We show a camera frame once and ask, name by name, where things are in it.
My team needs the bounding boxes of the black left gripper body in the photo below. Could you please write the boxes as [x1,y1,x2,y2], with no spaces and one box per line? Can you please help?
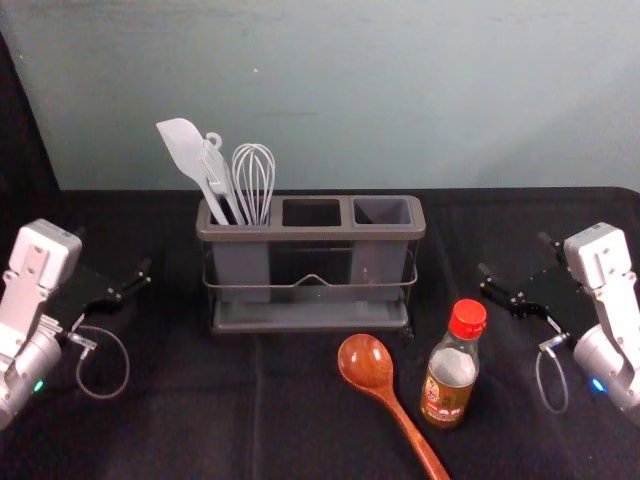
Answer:
[48,248,124,332]

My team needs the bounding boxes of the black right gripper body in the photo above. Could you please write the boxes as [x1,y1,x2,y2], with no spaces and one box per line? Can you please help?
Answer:
[509,258,597,335]

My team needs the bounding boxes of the clear bottle red cap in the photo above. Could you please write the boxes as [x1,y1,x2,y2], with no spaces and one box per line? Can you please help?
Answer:
[419,298,488,431]

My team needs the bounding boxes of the grey silicone spatula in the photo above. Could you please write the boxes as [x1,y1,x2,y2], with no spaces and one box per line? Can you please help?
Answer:
[155,117,232,226]

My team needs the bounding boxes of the grey plastic tongs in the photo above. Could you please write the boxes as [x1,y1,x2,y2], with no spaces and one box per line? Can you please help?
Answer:
[199,130,247,226]

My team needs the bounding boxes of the brown wooden spoon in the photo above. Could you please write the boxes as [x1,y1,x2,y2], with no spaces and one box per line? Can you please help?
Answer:
[337,333,452,480]

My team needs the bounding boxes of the black table cloth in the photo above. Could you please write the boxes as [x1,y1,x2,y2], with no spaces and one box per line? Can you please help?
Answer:
[0,30,640,480]

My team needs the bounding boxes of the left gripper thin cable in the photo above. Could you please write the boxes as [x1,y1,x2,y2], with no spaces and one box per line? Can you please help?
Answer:
[63,324,132,401]

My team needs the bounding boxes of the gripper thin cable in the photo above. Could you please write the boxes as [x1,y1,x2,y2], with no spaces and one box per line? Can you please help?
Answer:
[535,333,574,415]
[63,324,132,401]

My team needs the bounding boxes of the right gripper thin cable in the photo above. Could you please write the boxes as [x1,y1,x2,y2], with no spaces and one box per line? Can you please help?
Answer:
[535,333,574,415]

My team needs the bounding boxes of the grey wire whisk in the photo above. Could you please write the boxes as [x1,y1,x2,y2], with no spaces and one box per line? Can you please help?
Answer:
[231,143,277,227]

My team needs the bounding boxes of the grey utensil holder wire rack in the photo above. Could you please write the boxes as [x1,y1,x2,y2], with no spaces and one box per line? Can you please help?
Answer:
[195,195,426,344]

